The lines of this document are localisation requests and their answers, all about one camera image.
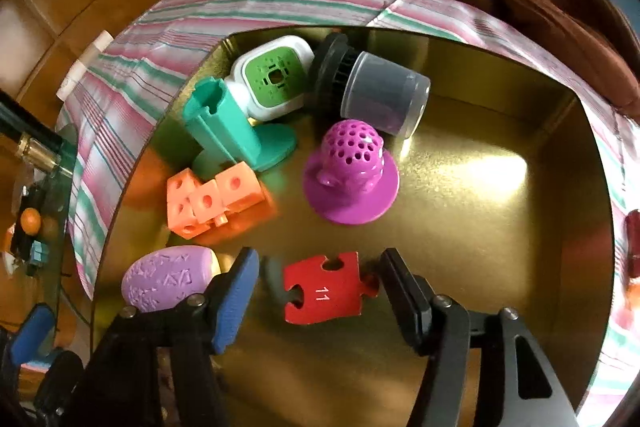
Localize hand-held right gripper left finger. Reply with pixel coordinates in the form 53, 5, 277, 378
82, 247, 260, 427

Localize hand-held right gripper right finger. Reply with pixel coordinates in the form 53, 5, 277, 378
380, 248, 581, 427

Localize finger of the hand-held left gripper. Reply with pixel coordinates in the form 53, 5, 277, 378
34, 350, 86, 414
10, 307, 56, 368

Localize purple oval soap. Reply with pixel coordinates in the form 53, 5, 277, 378
121, 245, 222, 313

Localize red puzzle piece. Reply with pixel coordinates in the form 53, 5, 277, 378
282, 251, 381, 324

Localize gold tin box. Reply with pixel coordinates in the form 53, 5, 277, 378
90, 24, 616, 427

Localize orange linked cubes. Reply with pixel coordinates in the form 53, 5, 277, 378
166, 161, 266, 239

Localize purple perforated cup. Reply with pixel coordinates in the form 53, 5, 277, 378
302, 119, 401, 226

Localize teal plastic stand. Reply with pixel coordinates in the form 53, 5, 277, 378
182, 77, 298, 172

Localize black cylinder with grey cap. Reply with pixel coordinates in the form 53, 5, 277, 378
307, 33, 432, 138

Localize white green cube toy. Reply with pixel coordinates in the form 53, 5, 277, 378
225, 35, 315, 122

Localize small orange ball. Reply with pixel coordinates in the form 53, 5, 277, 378
20, 208, 43, 235

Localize glass side table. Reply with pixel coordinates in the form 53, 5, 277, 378
0, 122, 96, 358

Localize black pole with brass fitting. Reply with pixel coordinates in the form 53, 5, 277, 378
0, 89, 68, 175

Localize white plastic pipe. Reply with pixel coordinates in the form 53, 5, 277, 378
56, 31, 115, 100

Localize striped bed quilt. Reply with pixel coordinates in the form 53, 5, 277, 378
55, 0, 640, 427

